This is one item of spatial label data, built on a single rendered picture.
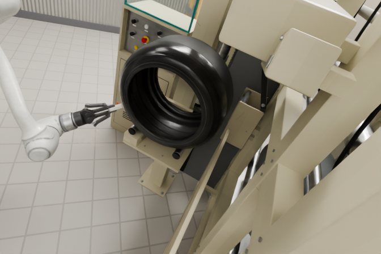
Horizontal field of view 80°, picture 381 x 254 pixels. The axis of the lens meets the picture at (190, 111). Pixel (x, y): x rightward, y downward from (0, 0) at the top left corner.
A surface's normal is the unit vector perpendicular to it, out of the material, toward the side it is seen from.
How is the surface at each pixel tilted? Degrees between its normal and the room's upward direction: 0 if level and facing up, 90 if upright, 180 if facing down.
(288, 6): 90
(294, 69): 72
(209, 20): 90
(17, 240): 0
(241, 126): 90
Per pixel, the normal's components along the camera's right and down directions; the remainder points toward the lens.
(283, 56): -0.28, 0.22
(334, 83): -0.38, 0.48
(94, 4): 0.26, 0.66
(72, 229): 0.29, -0.75
